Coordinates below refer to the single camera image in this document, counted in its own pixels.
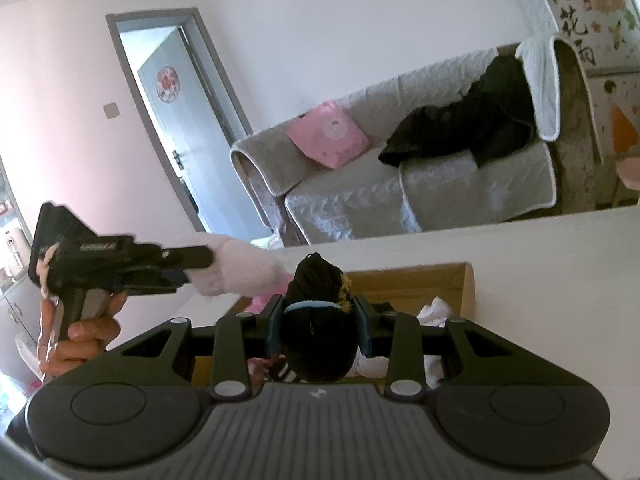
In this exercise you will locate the cardboard box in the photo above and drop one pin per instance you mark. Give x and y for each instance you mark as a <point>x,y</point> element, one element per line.
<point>410,280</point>

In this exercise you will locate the black garment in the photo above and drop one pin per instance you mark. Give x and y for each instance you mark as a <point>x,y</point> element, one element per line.
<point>450,125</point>

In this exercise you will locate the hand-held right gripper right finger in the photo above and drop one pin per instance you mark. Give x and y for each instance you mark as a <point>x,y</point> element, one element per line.
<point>361,327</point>

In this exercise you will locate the black white striped sock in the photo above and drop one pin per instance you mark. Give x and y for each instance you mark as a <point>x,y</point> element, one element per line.
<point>279,370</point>

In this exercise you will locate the white quilted sofa cover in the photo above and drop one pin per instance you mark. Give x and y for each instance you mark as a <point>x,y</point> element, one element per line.
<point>542,85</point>

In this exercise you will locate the pink stool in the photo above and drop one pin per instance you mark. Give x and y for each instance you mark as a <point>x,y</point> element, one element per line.
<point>631,172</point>

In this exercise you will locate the red round door decoration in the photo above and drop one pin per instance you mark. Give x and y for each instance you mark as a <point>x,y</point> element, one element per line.
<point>168,84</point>

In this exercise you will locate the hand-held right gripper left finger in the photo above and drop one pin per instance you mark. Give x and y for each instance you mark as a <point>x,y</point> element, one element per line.
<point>274,327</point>

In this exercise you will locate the black sock bundle blue band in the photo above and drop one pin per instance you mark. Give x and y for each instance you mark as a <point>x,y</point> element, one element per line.
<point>315,340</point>

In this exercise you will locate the pink cushion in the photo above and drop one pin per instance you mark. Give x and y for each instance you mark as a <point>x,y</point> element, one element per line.
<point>330,132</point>

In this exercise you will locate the white cabinet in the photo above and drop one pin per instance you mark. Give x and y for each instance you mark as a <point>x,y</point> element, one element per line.
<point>15,310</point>

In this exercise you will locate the floral wall poster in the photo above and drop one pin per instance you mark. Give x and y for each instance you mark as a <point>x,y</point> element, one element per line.
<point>575,10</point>

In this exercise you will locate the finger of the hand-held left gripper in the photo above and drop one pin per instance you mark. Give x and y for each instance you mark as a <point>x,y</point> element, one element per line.
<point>190,257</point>
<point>160,282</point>

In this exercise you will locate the white desktop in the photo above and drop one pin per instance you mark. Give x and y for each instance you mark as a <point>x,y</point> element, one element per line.
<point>525,260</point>

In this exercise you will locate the person's left hand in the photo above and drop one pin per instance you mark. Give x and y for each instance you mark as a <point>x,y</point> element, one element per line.
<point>85,340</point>

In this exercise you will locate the grey sofa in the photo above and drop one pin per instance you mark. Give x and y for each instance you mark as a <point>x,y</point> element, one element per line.
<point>350,200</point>

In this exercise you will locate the white door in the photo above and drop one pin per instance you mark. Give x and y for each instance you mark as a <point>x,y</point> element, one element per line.
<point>195,125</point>

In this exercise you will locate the grey door frame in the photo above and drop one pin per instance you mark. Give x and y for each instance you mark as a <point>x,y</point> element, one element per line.
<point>150,20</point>

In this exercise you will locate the light pink fluffy sock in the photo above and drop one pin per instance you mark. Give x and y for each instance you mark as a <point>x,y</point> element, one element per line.
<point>240,265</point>

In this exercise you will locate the pink fluffy sock bundle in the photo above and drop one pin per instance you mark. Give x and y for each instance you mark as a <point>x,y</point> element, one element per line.
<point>261,305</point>

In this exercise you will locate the wall light switch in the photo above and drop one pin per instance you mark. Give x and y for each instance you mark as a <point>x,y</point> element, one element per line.
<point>110,110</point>

